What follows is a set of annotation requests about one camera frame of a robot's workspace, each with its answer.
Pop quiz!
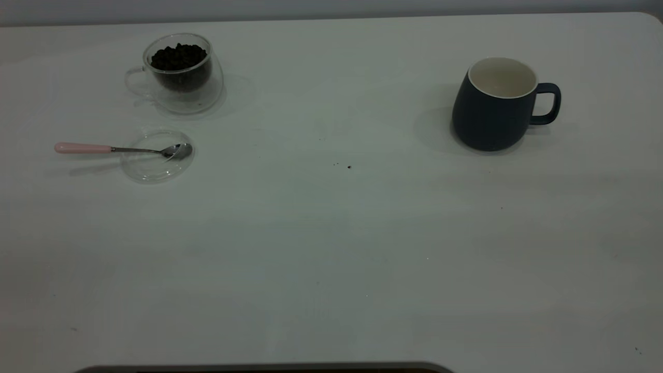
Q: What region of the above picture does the dark grey ceramic mug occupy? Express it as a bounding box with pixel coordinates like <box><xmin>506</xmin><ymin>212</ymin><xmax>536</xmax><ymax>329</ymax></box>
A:
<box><xmin>452</xmin><ymin>57</ymin><xmax>561</xmax><ymax>152</ymax></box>

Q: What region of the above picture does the pink-handled metal spoon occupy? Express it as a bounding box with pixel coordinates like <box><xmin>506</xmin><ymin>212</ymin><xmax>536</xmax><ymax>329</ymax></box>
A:
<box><xmin>54</xmin><ymin>142</ymin><xmax>193</xmax><ymax>160</ymax></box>

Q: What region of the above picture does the dark coffee beans heap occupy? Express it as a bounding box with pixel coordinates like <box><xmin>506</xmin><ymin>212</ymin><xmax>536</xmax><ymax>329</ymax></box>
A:
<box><xmin>150</xmin><ymin>43</ymin><xmax>212</xmax><ymax>93</ymax></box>

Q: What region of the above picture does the clear shallow glass dish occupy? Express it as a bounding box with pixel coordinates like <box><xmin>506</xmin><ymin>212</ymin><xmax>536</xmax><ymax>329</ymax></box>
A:
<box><xmin>120</xmin><ymin>130</ymin><xmax>195</xmax><ymax>183</ymax></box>

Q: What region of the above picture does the clear double-wall glass cup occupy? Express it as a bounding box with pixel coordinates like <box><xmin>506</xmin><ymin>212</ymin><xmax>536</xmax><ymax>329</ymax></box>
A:
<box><xmin>124</xmin><ymin>33</ymin><xmax>225</xmax><ymax>115</ymax></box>

